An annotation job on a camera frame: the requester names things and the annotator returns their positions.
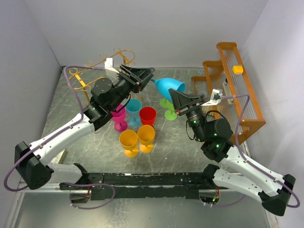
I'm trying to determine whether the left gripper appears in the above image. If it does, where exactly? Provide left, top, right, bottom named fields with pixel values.
left=110, top=64, right=156, bottom=111

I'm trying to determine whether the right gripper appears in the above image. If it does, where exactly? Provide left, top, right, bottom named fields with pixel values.
left=168, top=88, right=207, bottom=142

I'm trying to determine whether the dark blue wine glass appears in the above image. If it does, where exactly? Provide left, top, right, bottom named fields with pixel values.
left=151, top=77, right=186, bottom=102

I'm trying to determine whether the green wine glass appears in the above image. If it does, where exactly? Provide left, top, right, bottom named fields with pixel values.
left=164, top=101, right=177, bottom=121
left=160, top=98, right=174, bottom=111

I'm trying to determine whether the light blue wine glass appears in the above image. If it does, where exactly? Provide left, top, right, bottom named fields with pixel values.
left=125, top=98, right=142, bottom=127

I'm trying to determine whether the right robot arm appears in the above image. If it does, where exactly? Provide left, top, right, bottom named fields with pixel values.
left=169, top=89, right=300, bottom=216

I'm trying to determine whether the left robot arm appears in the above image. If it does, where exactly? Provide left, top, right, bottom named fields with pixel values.
left=15, top=65, right=155, bottom=190

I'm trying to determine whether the red wine glass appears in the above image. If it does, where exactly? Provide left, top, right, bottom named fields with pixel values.
left=139, top=106, right=157, bottom=128

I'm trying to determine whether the white item on rack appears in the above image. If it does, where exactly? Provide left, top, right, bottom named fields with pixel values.
left=222, top=79, right=234, bottom=105

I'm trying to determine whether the orange wooden tiered rack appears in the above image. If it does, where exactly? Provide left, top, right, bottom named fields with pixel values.
left=191, top=42, right=266, bottom=144

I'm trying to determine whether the right orange wine glass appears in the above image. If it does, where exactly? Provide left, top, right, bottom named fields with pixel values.
left=137, top=125, right=155, bottom=153

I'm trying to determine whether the orange wine glass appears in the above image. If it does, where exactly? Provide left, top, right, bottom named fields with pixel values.
left=137, top=125, right=155, bottom=153
left=119, top=130, right=138, bottom=158

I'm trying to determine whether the magenta wine glass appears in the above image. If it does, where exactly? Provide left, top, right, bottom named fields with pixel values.
left=111, top=104, right=128, bottom=132

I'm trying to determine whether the left orange wine glass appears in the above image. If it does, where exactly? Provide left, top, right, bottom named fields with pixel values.
left=119, top=130, right=138, bottom=158

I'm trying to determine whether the yellow cube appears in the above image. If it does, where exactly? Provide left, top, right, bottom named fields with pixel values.
left=232, top=65, right=244, bottom=75

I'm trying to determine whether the white box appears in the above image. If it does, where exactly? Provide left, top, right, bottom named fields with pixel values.
left=51, top=149, right=67, bottom=164

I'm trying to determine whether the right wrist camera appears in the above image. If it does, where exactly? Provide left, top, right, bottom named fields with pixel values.
left=202, top=89, right=223, bottom=106

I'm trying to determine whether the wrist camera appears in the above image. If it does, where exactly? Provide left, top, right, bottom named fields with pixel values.
left=104, top=57, right=119, bottom=77
left=202, top=89, right=223, bottom=106

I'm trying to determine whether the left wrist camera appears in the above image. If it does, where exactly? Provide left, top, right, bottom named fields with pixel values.
left=104, top=57, right=119, bottom=77

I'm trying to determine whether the gold wire glass rack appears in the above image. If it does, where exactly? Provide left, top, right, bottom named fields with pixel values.
left=69, top=47, right=136, bottom=103

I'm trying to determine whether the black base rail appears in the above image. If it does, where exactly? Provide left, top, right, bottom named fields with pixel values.
left=59, top=172, right=216, bottom=200

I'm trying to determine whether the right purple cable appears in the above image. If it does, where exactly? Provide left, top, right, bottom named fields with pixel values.
left=220, top=94, right=301, bottom=209

